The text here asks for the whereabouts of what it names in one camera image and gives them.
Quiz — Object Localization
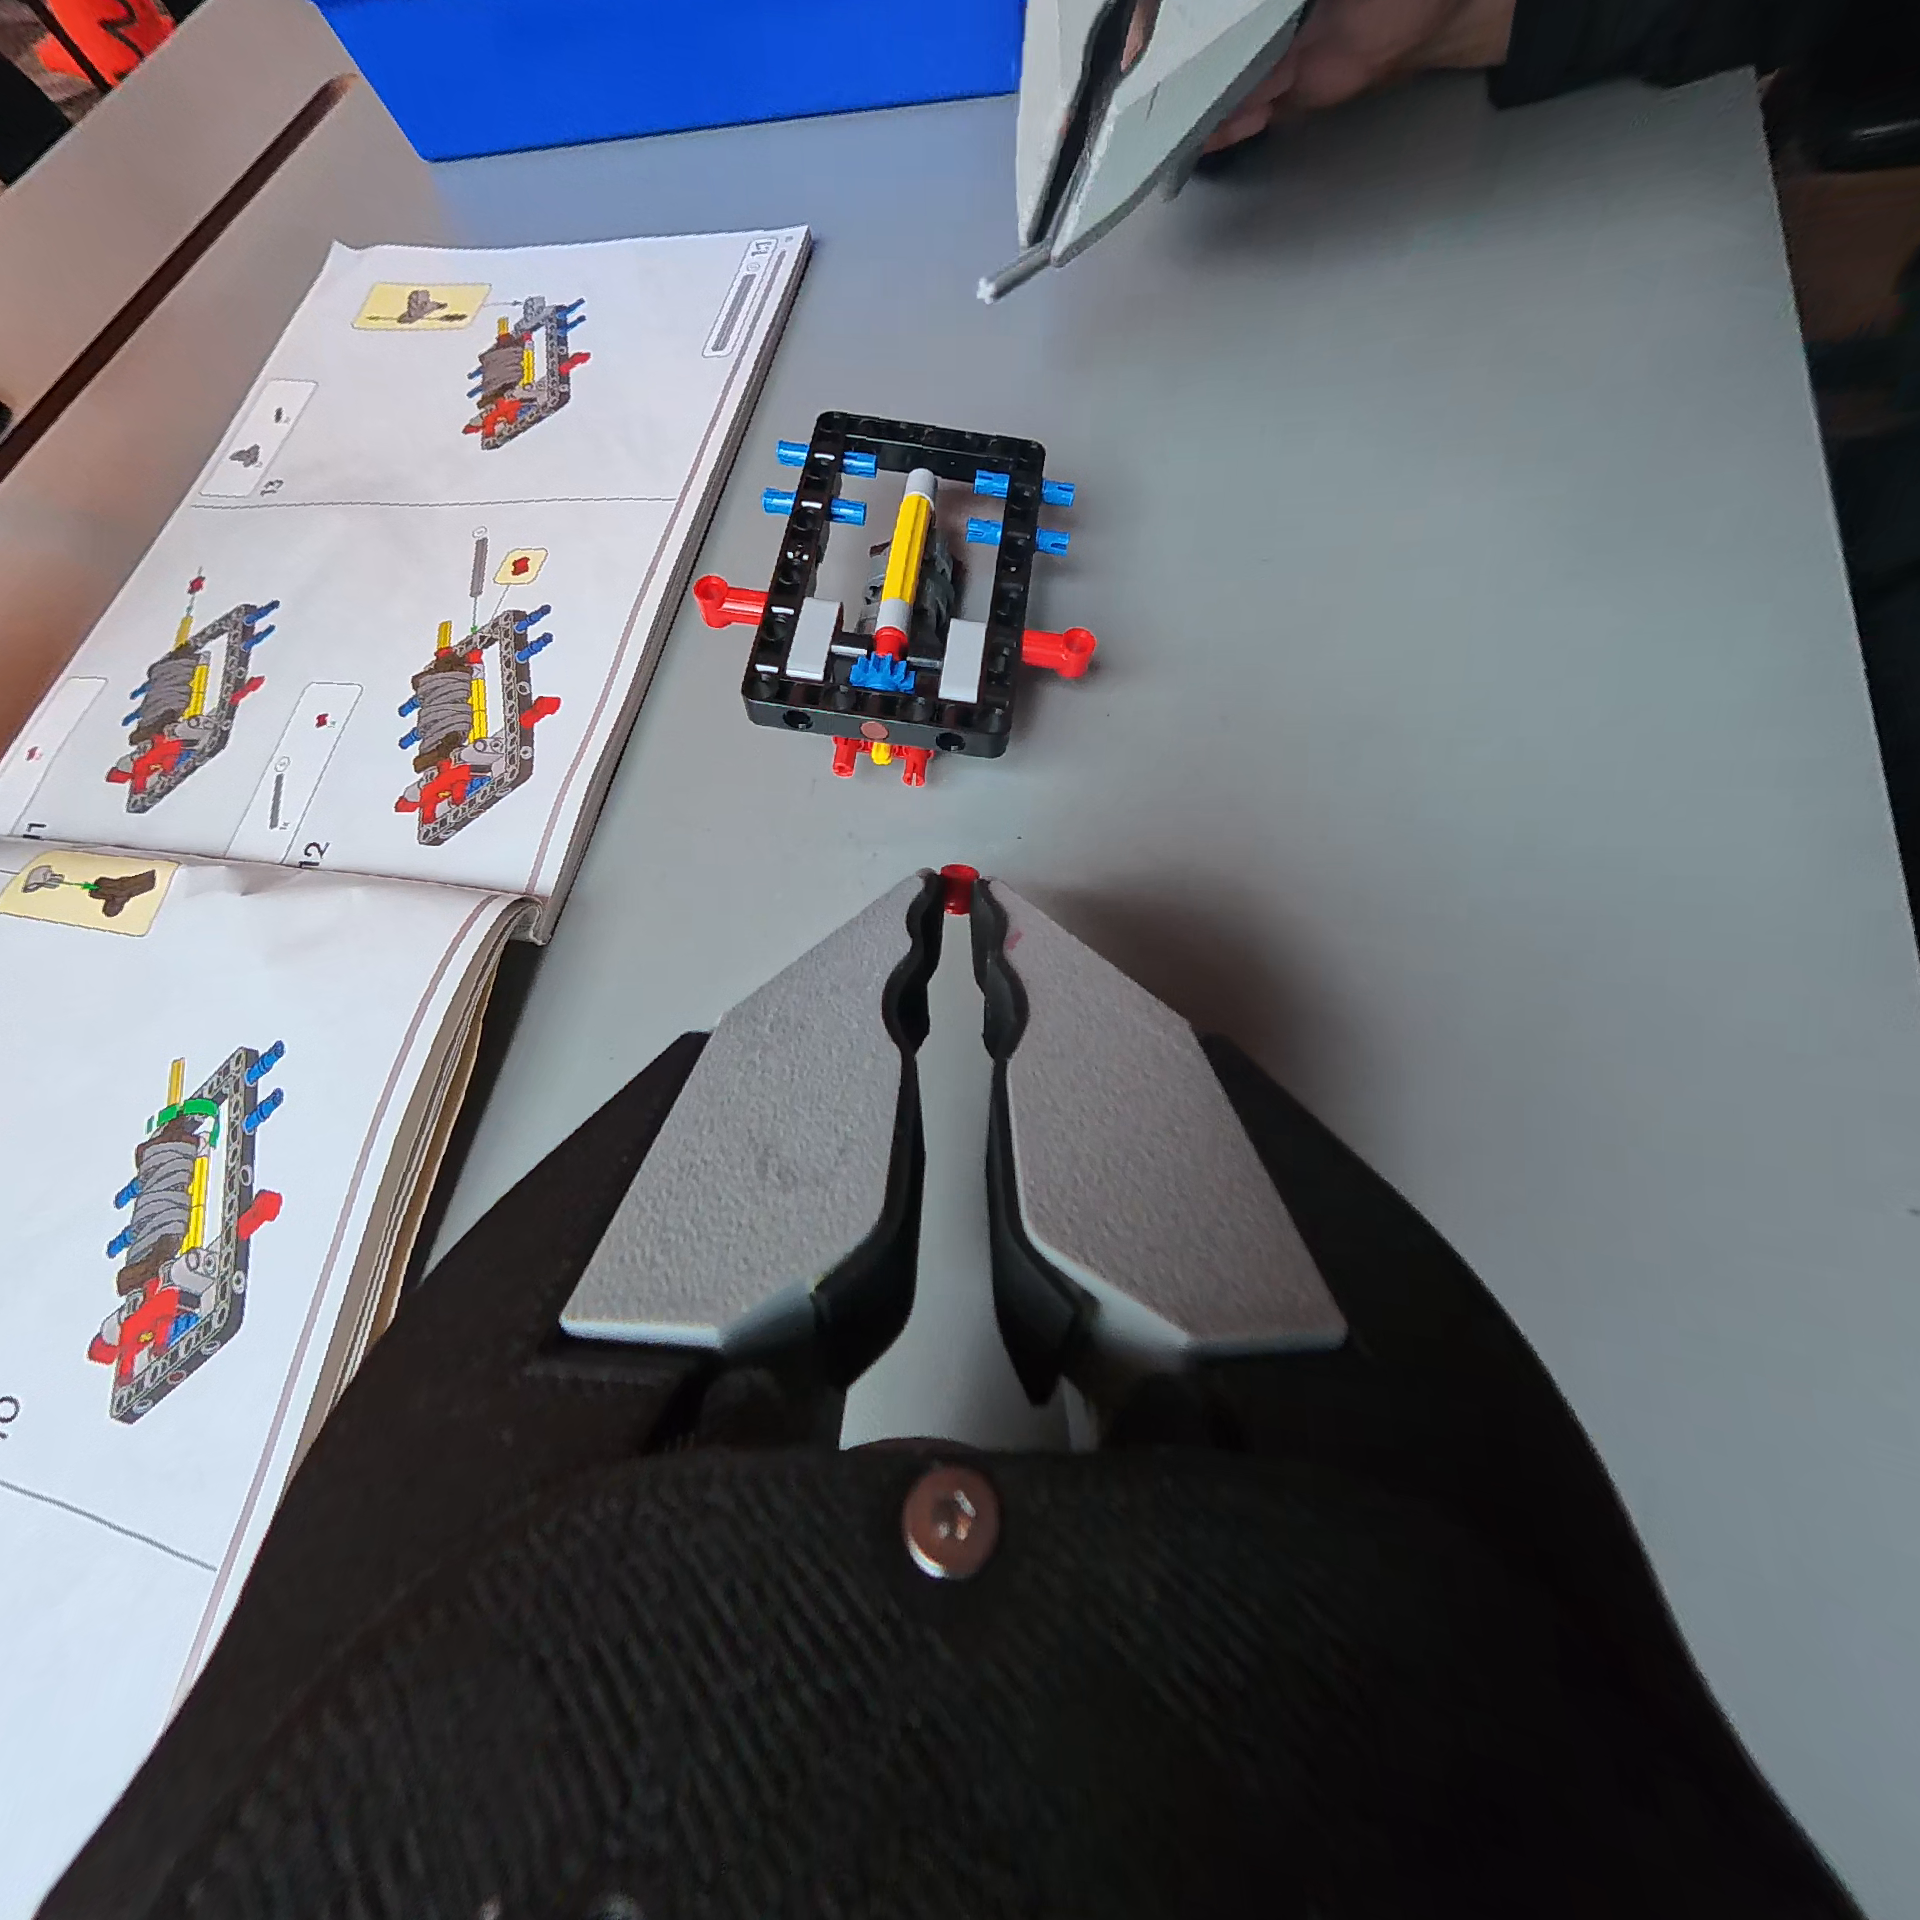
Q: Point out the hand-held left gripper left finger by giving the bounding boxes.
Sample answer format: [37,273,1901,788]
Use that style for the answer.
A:
[558,873,950,1389]

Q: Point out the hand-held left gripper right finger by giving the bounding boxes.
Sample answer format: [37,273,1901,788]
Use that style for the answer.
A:
[966,875,1350,1404]

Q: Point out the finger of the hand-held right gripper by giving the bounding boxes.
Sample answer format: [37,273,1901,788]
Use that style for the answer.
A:
[1014,0,1122,258]
[1050,0,1309,270]

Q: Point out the black lego frame assembly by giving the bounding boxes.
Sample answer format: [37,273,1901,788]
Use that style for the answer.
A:
[693,412,1099,789]

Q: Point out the lego instruction booklet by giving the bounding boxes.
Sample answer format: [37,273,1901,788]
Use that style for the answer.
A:
[0,223,815,1697]

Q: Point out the person's right hand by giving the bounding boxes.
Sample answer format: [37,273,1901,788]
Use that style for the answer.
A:
[1200,0,1518,152]

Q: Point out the blue storage bin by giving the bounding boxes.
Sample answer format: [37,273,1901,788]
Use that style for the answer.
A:
[305,0,1038,163]

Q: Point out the orange and black object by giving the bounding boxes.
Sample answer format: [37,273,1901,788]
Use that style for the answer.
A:
[0,0,169,129]

